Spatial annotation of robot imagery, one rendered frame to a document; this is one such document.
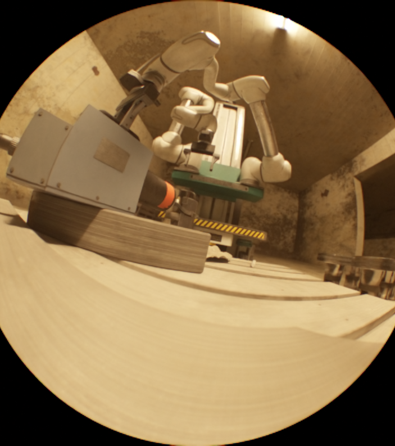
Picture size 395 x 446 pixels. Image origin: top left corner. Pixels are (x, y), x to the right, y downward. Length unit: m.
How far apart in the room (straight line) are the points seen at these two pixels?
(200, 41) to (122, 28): 2.82
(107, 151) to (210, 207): 0.98
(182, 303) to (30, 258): 0.16
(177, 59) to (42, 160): 0.42
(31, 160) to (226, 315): 0.33
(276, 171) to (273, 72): 2.23
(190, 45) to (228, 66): 2.44
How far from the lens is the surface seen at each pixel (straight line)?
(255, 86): 0.94
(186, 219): 0.54
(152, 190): 0.39
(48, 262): 0.15
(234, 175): 1.19
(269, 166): 1.01
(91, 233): 0.29
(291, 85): 3.08
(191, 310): 0.16
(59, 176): 0.26
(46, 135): 0.27
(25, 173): 0.26
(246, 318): 0.17
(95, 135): 0.29
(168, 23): 2.91
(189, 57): 0.50
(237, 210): 1.31
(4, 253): 0.17
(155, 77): 0.52
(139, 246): 0.27
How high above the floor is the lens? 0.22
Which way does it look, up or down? 5 degrees up
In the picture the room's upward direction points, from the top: 12 degrees clockwise
